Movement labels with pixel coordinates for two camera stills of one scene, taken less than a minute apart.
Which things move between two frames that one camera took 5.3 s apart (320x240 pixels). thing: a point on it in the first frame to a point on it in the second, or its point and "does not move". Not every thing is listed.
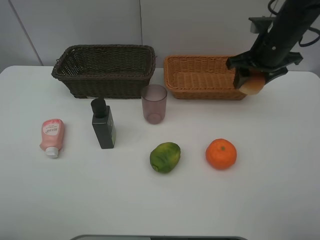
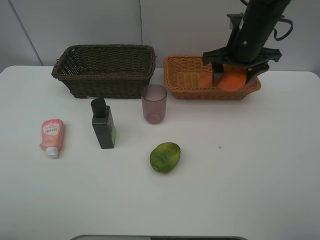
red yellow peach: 254,84 to 206,80
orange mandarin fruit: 221,154 to 233,77
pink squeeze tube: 52,133 does not move
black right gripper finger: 271,75 to 253,72
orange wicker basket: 200,77 does not move
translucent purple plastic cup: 154,98 does not move
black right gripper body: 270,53 to 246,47
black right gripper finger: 242,74 to 217,71
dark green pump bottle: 103,123 does not move
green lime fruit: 164,158 does not move
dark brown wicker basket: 106,71 does not move
